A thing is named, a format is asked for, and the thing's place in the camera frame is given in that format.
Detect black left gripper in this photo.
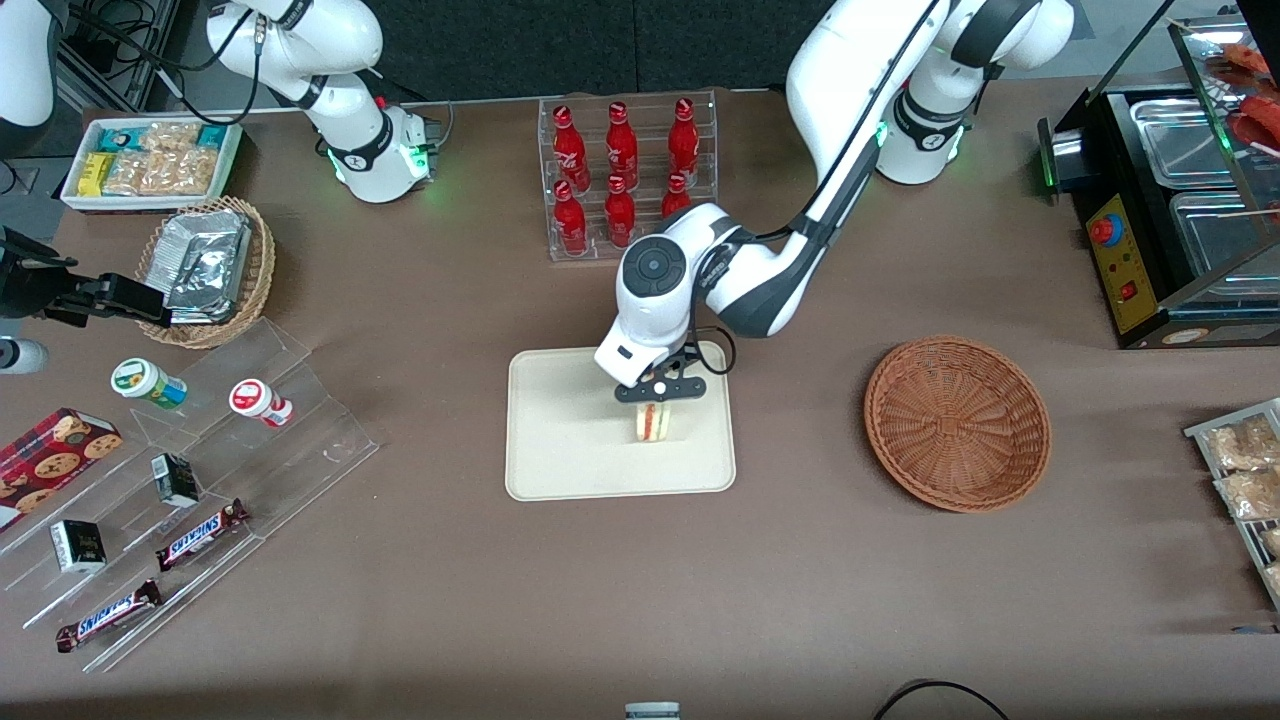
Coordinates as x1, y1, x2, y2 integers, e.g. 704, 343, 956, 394
613, 345, 709, 414

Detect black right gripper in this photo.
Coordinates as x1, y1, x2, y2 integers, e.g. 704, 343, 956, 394
0, 228, 167, 327

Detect triangular sandwich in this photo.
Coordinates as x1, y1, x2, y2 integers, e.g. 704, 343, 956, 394
631, 402, 675, 444

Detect beige rectangular tray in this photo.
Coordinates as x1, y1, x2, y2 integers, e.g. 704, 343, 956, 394
505, 341, 738, 502

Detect light wicker basket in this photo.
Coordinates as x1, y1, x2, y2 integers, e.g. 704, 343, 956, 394
135, 196, 277, 350

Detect round brown wicker basket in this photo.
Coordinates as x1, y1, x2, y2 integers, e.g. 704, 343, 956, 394
864, 336, 1053, 514

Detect grey metal snack tray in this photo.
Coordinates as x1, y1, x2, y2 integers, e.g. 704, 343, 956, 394
1183, 397, 1280, 613

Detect silver foil pouch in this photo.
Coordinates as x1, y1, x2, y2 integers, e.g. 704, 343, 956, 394
165, 296, 243, 325
150, 210, 253, 306

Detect green lid yogurt cup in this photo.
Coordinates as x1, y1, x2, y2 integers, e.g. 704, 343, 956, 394
110, 357, 189, 412

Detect white snack bin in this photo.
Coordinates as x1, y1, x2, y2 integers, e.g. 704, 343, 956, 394
60, 117, 245, 214

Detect clear nut snack bag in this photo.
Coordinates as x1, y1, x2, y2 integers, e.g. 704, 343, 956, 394
138, 121, 203, 153
104, 148, 219, 197

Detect clear acrylic bottle rack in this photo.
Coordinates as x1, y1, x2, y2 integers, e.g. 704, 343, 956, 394
538, 89, 720, 263

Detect red lid yogurt cup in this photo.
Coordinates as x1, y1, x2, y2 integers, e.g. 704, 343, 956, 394
228, 378, 295, 430

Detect red plaid cookie box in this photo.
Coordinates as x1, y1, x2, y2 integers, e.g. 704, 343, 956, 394
0, 406, 125, 535

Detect small black carton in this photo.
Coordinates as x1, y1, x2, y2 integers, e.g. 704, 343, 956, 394
150, 452, 202, 509
49, 518, 108, 575

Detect clear acrylic stepped stand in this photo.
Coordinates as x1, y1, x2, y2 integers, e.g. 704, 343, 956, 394
0, 317, 382, 674

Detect dark equipment rack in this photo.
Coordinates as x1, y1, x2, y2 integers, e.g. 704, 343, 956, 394
52, 0, 183, 113

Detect Snickers chocolate bar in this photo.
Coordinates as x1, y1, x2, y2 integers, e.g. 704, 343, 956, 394
54, 577, 164, 655
154, 497, 250, 573

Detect black food warmer cabinet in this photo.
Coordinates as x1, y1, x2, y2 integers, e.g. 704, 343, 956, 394
1037, 14, 1280, 350

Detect steel food pan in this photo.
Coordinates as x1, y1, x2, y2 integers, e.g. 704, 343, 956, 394
1128, 96, 1239, 188
1168, 190, 1280, 281

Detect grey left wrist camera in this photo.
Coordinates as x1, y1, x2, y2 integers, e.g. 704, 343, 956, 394
594, 318, 673, 389

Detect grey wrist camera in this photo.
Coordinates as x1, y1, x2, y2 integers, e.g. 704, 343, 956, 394
0, 339, 49, 377
594, 318, 673, 389

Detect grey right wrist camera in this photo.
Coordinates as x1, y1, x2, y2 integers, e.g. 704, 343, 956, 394
0, 339, 49, 377

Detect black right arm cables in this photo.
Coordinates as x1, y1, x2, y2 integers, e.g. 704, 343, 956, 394
60, 0, 265, 127

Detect black looped floor cable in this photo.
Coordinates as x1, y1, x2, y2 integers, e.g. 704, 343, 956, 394
873, 679, 1012, 720

